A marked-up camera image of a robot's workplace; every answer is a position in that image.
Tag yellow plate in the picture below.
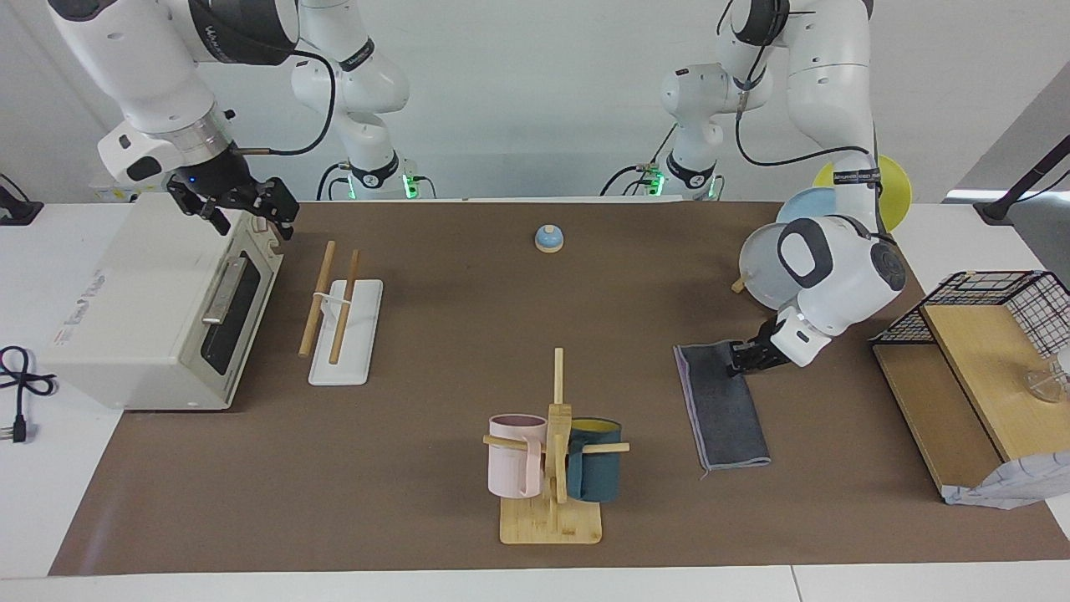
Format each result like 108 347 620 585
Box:
812 154 913 234

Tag white towel rack wooden rods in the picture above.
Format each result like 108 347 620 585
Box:
298 240 385 387

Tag light blue plate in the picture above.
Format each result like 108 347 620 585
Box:
775 186 842 227

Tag beige toaster oven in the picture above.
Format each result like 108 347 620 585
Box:
41 191 286 412

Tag black clamp mount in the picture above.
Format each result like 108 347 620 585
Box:
0 173 44 227

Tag brown table mat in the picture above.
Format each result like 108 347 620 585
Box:
48 200 1070 577

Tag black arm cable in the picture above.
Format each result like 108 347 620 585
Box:
716 0 880 169
229 48 337 158

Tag black left base cable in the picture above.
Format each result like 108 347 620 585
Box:
600 124 678 198

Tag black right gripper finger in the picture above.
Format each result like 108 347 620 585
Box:
250 176 301 242
178 195 232 237

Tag pink mug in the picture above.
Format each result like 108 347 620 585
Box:
487 413 549 501

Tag clear glass vessel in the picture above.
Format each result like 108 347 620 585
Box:
1023 344 1070 405

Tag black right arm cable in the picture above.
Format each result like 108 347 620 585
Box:
229 48 337 158

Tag wooden mug tree stand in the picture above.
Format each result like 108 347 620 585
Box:
482 348 631 546

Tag black power cord with plug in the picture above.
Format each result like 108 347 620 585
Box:
0 344 59 445

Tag grey plate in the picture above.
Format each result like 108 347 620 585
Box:
739 221 805 309

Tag black base cable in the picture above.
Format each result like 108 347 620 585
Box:
600 124 678 198
315 161 354 202

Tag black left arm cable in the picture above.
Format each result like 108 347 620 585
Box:
716 0 880 169

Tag black wire basket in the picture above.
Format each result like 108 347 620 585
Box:
869 269 1070 360

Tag dark teal mug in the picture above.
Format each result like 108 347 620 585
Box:
566 417 624 504

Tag white patterned cloth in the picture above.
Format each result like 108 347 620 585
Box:
942 451 1070 512

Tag purple cloth towel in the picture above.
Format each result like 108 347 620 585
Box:
673 340 772 480

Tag wooden shelf unit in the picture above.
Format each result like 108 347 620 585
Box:
871 299 1070 504

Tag black right base cable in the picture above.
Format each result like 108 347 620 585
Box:
315 161 354 202

